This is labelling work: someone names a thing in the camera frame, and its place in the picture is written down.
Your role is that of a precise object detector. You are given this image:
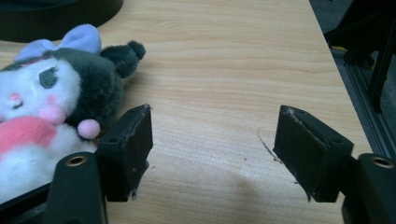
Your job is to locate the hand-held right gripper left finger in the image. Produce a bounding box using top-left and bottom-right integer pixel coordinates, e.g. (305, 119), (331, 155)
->
(42, 104), (154, 224)

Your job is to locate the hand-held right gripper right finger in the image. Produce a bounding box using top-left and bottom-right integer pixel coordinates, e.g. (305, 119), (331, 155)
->
(273, 105), (396, 224)

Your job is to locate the black and white plush toy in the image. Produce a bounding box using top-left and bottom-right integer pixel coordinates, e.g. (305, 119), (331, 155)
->
(0, 23), (147, 204)

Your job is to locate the black metal stand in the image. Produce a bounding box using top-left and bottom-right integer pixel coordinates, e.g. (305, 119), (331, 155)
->
(323, 0), (396, 114)

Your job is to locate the black round container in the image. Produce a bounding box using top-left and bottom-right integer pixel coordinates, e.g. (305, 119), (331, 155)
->
(0, 0), (124, 43)

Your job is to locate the black metal frame rail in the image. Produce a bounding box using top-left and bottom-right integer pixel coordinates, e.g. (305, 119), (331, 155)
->
(330, 48), (396, 161)

